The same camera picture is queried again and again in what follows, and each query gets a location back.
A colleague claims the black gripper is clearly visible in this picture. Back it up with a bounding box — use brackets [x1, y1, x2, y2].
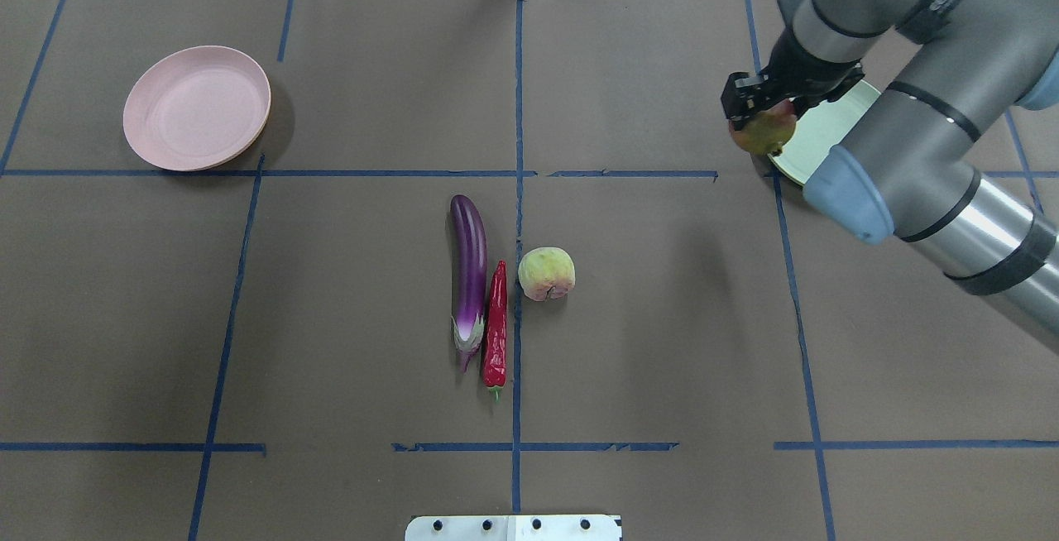
[720, 70, 798, 125]

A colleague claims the red pomegranate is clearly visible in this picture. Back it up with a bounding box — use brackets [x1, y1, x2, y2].
[726, 100, 798, 156]

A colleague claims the purple eggplant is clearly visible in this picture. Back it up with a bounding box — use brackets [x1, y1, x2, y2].
[450, 194, 488, 372]

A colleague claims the red chili pepper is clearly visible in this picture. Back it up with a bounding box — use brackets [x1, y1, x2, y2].
[481, 262, 508, 403]

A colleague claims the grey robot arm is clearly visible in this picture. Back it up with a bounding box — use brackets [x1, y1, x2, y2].
[720, 0, 1058, 350]

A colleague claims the green plate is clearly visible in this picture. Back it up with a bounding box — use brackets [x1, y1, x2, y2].
[769, 82, 881, 186]

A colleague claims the pink plate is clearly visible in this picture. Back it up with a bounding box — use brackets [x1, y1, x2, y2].
[122, 46, 272, 172]

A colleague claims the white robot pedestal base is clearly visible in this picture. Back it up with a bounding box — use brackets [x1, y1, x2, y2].
[403, 513, 624, 540]

